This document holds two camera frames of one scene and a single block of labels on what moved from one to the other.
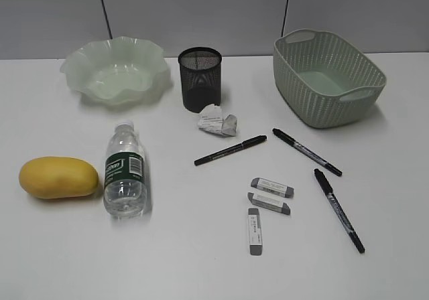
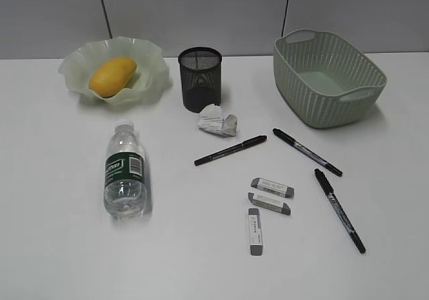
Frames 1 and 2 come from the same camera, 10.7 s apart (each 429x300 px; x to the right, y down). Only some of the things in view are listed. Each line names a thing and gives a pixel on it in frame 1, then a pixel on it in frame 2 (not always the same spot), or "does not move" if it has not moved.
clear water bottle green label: x=125 y=190 does not move
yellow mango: x=53 y=177 -> x=112 y=76
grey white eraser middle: x=266 y=201 does not move
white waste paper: x=211 y=118 does not move
